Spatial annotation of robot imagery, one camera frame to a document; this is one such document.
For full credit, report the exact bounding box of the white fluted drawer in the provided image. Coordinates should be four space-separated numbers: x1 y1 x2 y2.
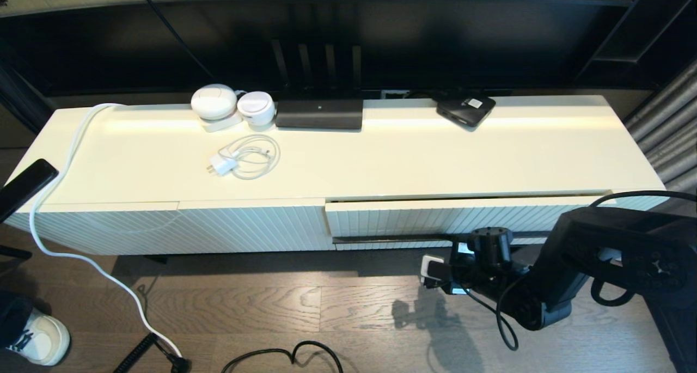
325 192 615 252

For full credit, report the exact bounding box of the white tv cabinet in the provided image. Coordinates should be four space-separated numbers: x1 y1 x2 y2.
4 94 670 255

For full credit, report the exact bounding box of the black set-top box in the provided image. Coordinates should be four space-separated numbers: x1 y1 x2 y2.
437 94 497 129

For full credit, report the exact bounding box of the black router with antennas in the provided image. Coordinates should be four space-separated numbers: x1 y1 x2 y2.
271 38 364 131

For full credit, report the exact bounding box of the black television screen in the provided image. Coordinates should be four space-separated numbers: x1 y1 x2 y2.
0 0 646 97

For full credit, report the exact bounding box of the small white round device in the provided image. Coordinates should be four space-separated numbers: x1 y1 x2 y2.
237 90 276 127

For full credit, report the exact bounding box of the grey curtain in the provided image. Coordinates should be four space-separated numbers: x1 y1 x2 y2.
623 57 697 205

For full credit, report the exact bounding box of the white charger plug adapter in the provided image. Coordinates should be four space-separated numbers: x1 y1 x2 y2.
205 154 239 176

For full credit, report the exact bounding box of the large white dome device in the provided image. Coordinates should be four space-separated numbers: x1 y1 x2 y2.
190 83 238 120

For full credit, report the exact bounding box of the white sneaker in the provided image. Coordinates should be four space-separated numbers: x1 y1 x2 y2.
5 308 71 366

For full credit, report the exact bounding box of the black glossy armrest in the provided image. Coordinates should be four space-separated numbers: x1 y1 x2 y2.
0 158 59 223

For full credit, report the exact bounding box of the dark trouser leg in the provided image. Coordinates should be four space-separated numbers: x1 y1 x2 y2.
0 291 33 349

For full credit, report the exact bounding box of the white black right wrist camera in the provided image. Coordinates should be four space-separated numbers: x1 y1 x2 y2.
420 254 446 289

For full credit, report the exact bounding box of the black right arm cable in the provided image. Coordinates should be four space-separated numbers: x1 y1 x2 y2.
460 190 697 352

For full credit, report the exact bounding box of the black looped floor cable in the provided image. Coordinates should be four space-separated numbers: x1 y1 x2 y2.
222 340 344 373

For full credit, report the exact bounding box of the white coiled charging cable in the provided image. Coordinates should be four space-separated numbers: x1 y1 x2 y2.
218 134 281 180

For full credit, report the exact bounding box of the black coiled cable with plug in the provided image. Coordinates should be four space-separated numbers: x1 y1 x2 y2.
113 332 191 373

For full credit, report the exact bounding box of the thick white power cord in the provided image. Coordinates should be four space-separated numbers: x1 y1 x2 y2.
29 102 183 358

